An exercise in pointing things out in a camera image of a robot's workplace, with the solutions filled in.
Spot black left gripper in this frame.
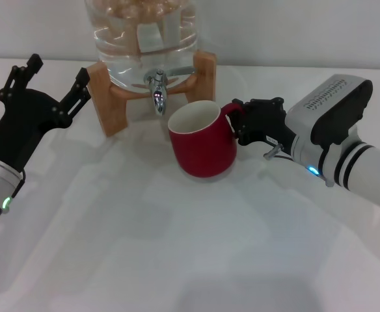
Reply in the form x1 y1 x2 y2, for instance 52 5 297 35
0 53 92 174

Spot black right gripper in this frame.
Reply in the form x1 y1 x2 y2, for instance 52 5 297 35
228 96 301 156

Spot red ceramic cup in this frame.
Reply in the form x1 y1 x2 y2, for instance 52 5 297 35
167 99 245 179

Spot chrome faucet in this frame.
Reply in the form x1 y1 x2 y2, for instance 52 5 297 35
143 66 196 116

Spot silver metal connector plug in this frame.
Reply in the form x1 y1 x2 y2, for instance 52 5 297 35
264 144 284 160

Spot wooden dispenser stand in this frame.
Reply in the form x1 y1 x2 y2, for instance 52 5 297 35
86 51 217 137

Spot glass water dispenser jar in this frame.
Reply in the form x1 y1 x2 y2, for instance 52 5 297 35
85 0 199 94

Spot thin dark cable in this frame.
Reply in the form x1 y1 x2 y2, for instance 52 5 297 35
9 170 27 199
273 153 297 163

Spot grey black wrist camera box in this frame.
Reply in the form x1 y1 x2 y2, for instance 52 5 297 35
289 75 373 147

